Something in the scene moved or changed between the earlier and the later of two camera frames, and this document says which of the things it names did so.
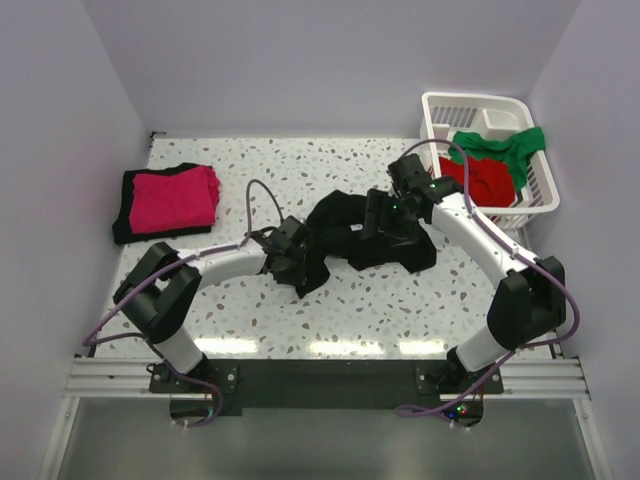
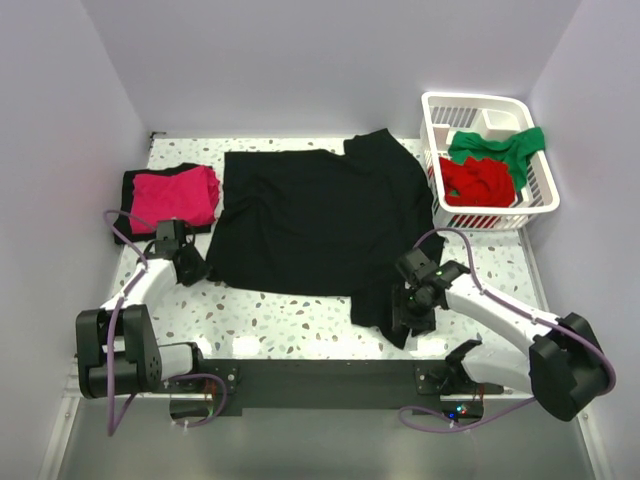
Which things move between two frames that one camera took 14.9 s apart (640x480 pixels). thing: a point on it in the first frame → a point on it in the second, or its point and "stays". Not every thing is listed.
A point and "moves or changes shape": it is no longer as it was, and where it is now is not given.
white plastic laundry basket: x=443 y=114 stays
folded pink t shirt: x=187 y=199 stays
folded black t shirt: x=122 y=231 stays
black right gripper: x=376 y=202 → x=419 y=325
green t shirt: x=515 y=150 stays
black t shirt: x=334 y=229 moves or changes shape
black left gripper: x=297 y=277 → x=199 y=273
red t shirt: x=490 y=181 stays
